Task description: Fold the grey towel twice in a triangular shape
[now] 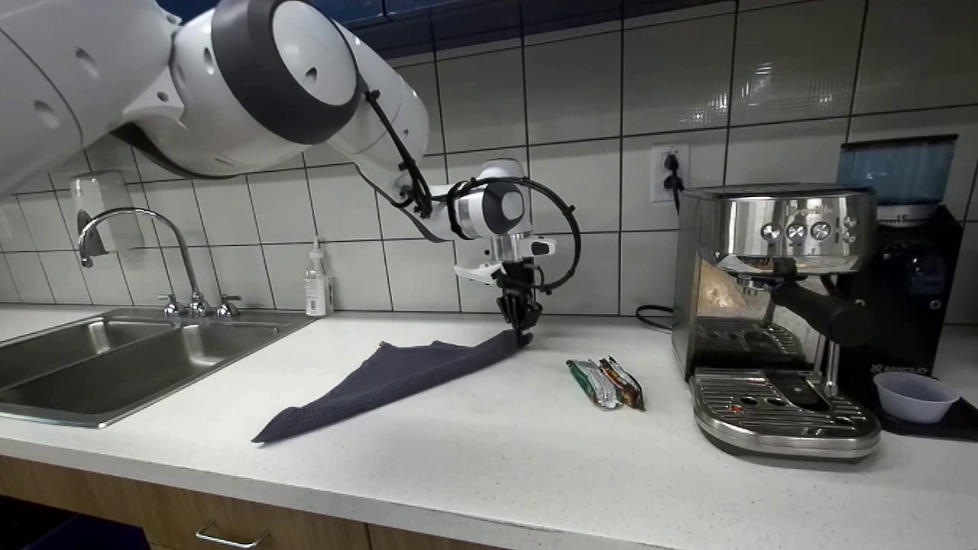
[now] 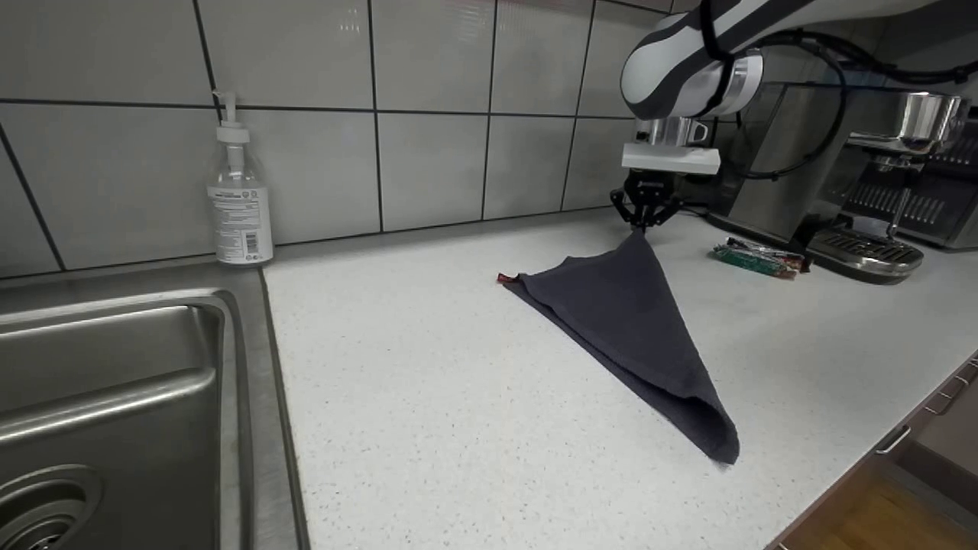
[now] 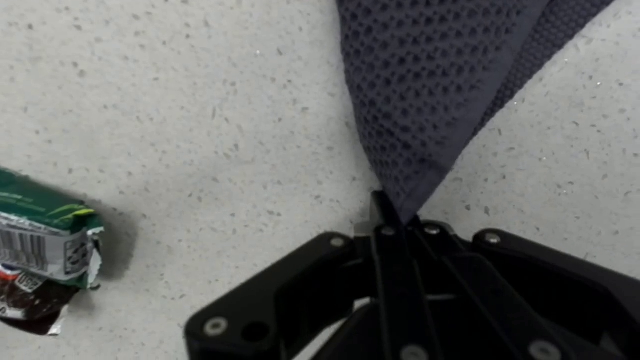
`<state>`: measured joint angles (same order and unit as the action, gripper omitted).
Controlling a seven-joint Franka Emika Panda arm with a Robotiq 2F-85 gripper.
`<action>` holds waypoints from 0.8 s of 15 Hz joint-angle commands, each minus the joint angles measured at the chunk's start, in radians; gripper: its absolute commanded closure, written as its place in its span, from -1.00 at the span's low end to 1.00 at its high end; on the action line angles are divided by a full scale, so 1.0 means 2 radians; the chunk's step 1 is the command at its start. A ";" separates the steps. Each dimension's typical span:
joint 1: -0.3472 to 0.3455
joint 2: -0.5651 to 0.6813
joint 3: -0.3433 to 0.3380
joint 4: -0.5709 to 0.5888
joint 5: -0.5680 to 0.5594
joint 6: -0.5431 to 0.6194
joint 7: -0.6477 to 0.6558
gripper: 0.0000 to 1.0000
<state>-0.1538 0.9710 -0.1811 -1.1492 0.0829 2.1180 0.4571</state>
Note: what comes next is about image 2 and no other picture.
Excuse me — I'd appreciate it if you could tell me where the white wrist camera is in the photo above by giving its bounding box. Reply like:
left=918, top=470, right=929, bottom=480
left=621, top=144, right=723, bottom=175

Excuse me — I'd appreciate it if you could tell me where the stainless steel sink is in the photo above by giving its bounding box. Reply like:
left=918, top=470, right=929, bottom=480
left=0, top=264, right=309, bottom=550

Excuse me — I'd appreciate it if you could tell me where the dark grey towel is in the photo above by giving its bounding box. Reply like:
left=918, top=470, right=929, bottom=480
left=499, top=233, right=740, bottom=465

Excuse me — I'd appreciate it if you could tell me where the silver espresso machine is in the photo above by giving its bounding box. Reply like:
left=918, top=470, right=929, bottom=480
left=709, top=81, right=978, bottom=285

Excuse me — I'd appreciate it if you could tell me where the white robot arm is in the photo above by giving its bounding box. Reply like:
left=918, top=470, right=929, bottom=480
left=621, top=0, right=978, bottom=180

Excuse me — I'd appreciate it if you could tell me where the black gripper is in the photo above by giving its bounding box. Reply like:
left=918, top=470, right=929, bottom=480
left=612, top=171, right=680, bottom=235

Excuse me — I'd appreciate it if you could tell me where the clear soap pump bottle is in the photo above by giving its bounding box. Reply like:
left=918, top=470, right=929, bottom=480
left=209, top=93, right=277, bottom=264

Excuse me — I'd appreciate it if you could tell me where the green snack packet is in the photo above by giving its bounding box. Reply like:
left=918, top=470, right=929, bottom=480
left=709, top=245, right=792, bottom=279

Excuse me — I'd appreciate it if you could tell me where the silver drawer handle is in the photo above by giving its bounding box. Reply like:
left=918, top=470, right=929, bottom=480
left=874, top=423, right=913, bottom=454

